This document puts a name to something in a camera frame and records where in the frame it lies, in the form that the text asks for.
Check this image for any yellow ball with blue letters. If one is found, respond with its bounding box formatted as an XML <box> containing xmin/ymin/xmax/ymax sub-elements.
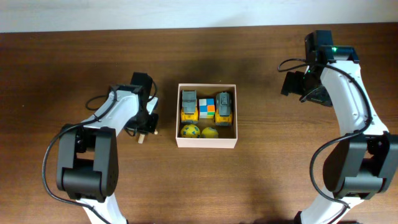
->
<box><xmin>180</xmin><ymin>124</ymin><xmax>201</xmax><ymax>138</ymax></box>

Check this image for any yellow grey toy truck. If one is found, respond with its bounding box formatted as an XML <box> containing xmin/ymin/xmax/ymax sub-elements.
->
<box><xmin>215</xmin><ymin>92</ymin><xmax>233</xmax><ymax>126</ymax></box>
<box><xmin>180</xmin><ymin>90</ymin><xmax>198</xmax><ymax>124</ymax></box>

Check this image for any colourful puzzle cube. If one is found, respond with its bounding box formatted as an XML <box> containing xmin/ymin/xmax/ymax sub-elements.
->
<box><xmin>199</xmin><ymin>98</ymin><xmax>216</xmax><ymax>119</ymax></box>

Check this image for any yellow ball with grey eyes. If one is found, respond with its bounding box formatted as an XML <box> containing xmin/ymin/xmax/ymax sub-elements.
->
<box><xmin>201</xmin><ymin>127</ymin><xmax>219</xmax><ymax>139</ymax></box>

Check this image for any yellow cat rattle drum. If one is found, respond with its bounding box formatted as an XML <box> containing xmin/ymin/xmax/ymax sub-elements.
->
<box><xmin>137</xmin><ymin>130</ymin><xmax>158</xmax><ymax>144</ymax></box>

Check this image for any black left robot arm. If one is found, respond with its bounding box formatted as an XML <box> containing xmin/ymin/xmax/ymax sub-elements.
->
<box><xmin>56</xmin><ymin>72</ymin><xmax>159</xmax><ymax>223</ymax></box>

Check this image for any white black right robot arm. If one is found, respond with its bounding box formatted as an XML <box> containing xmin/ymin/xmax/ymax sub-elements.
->
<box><xmin>281</xmin><ymin>44</ymin><xmax>397</xmax><ymax>223</ymax></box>

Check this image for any pink open cardboard box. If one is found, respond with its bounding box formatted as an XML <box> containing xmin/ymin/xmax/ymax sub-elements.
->
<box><xmin>175</xmin><ymin>83</ymin><xmax>238</xmax><ymax>149</ymax></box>

